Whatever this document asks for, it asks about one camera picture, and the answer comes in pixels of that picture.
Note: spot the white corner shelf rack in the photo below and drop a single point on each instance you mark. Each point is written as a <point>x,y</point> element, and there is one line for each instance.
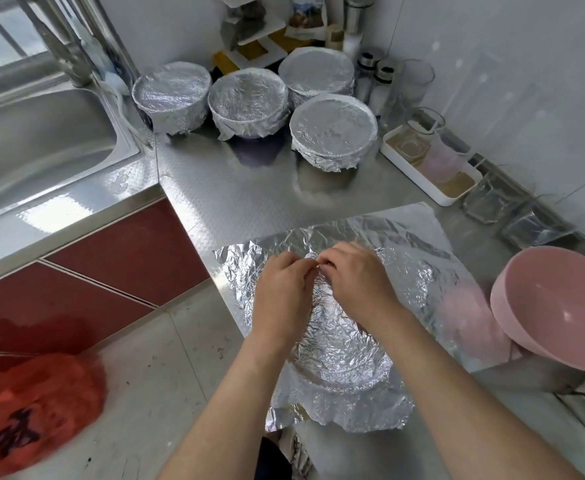
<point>248,25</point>

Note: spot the colourful snack packet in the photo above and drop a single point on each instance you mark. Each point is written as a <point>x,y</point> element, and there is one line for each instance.
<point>308,13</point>

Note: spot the stainless steel sink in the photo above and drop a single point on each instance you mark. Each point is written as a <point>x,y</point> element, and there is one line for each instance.
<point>33,155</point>

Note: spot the person's left hand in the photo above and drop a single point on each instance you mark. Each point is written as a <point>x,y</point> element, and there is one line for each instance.
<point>282,305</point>

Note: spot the metal window railing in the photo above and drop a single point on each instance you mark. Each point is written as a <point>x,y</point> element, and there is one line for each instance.
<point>3,40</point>

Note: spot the person's right forearm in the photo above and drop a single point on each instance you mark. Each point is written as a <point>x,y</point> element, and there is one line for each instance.
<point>472,405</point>

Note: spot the white dish brush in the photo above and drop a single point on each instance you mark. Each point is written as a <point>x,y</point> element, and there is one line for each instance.
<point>113,80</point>

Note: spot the pink translucent cup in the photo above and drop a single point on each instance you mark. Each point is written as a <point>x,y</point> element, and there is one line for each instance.
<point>442,160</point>

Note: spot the red plastic bag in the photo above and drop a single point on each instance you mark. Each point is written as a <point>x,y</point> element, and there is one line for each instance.
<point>33,410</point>

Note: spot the person's right hand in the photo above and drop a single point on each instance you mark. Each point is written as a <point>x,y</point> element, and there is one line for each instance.
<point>364,285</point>

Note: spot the stack of aluminium foil sheets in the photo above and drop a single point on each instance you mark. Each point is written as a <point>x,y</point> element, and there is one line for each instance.
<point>427,260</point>

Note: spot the foil-covered bowl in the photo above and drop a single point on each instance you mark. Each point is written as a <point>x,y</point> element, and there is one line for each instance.
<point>332,130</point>
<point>173,95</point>
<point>342,365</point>
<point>248,100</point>

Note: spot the foil-wrapped bowl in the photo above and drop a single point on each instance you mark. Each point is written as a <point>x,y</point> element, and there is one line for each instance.
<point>316,70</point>

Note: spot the white shaker with black lid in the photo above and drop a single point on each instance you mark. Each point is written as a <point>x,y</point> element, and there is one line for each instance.
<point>364,80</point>
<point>380,93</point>

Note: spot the person's left forearm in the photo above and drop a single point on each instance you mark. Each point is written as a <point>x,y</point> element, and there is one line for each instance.
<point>223,425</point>

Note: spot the pink bowl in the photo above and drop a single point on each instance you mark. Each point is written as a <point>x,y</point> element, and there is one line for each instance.
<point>562,305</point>

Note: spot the small white tan-capped bottle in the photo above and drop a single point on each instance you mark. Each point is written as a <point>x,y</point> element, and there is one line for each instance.
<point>336,38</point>

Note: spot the steel faucet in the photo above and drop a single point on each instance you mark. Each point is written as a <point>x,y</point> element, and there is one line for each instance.
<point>58,45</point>

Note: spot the white rectangular tray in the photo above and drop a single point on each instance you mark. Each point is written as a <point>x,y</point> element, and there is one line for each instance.
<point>402,167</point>

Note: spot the red kitchen cabinet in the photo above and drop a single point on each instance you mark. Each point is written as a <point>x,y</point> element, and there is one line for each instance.
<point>133,255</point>

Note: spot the person's dark trousers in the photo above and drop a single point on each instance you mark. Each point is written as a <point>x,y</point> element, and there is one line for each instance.
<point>270,460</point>

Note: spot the tall white steel-capped bottle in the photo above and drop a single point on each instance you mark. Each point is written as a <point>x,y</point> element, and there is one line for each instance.
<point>355,20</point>

